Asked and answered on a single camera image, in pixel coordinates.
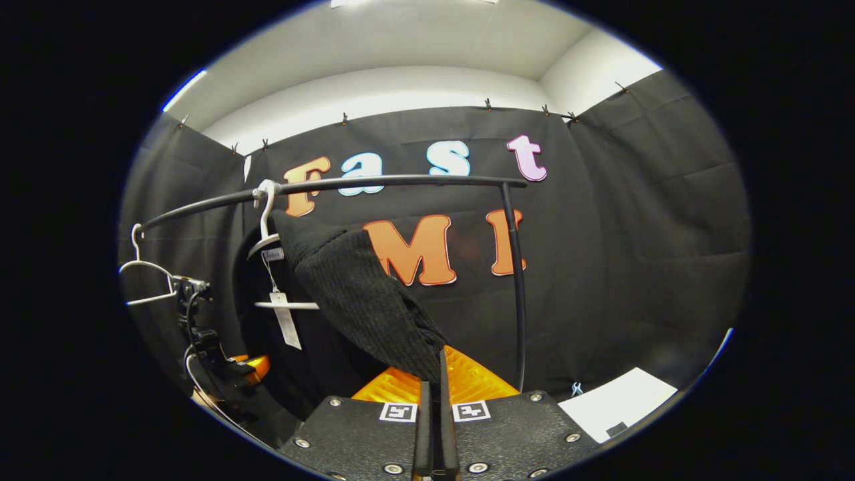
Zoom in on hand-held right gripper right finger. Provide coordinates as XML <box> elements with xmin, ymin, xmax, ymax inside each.
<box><xmin>438</xmin><ymin>344</ymin><xmax>602</xmax><ymax>481</ymax></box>

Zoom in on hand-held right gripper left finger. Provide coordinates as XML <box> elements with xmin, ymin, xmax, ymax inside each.
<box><xmin>277</xmin><ymin>364</ymin><xmax>435</xmax><ymax>481</ymax></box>

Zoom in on black knit garment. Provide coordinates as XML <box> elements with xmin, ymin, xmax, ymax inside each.
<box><xmin>234</xmin><ymin>209</ymin><xmax>450</xmax><ymax>422</ymax></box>

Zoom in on white plastic hanger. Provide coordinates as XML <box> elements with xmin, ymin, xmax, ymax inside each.
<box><xmin>245</xmin><ymin>179</ymin><xmax>321</xmax><ymax>311</ymax></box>
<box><xmin>119</xmin><ymin>224</ymin><xmax>178</xmax><ymax>307</ymax></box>

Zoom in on black clothes rack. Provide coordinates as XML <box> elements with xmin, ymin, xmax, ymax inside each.
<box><xmin>134</xmin><ymin>174</ymin><xmax>530</xmax><ymax>395</ymax></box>

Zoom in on white paper hang tag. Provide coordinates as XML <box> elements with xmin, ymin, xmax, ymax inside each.
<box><xmin>269</xmin><ymin>292</ymin><xmax>303</xmax><ymax>351</ymax></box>

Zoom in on white ribbed cabinet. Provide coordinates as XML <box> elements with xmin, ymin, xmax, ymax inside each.
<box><xmin>558</xmin><ymin>367</ymin><xmax>679</xmax><ymax>444</ymax></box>

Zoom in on black backdrop cloth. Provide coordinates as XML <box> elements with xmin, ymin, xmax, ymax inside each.
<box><xmin>119</xmin><ymin>70</ymin><xmax>752</xmax><ymax>435</ymax></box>

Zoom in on row of backdrop clips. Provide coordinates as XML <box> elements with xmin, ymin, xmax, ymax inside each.
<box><xmin>178</xmin><ymin>82</ymin><xmax>629</xmax><ymax>154</ymax></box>

